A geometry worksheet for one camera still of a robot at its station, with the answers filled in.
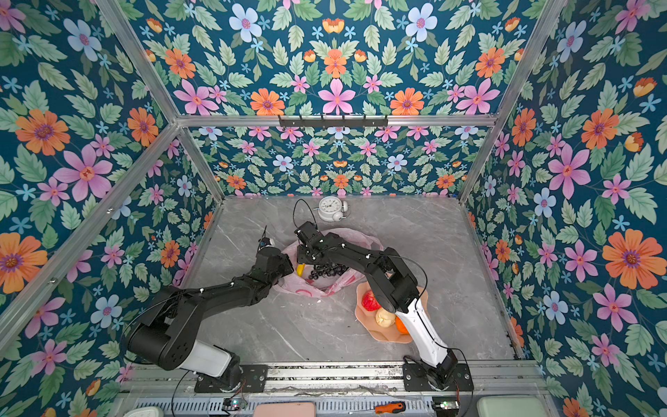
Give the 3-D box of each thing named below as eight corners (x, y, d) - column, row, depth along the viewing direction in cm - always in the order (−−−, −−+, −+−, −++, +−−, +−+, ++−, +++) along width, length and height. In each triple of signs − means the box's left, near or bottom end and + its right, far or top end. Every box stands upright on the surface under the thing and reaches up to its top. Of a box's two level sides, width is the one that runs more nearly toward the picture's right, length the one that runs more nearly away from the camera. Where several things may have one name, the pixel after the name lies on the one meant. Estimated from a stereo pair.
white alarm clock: (314, 219, 113) (313, 212, 110) (322, 200, 121) (321, 194, 117) (343, 224, 112) (343, 217, 108) (350, 205, 119) (350, 198, 115)
